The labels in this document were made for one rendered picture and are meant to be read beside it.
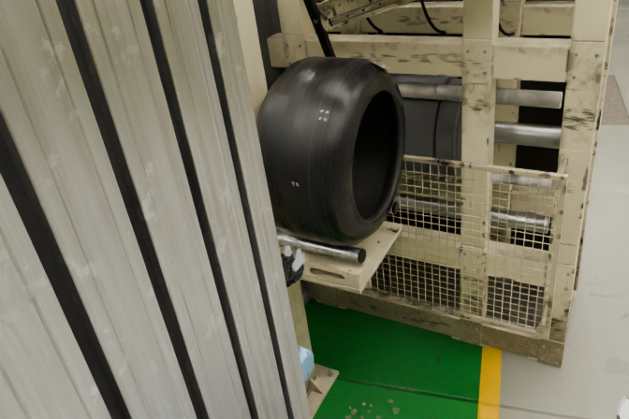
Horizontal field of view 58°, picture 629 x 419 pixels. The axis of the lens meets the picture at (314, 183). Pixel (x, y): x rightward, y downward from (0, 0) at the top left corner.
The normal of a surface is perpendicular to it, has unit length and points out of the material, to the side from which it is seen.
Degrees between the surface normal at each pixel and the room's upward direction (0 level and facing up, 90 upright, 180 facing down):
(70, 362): 90
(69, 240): 90
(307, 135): 53
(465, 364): 0
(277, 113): 44
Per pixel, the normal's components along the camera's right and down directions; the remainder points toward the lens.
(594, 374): -0.12, -0.86
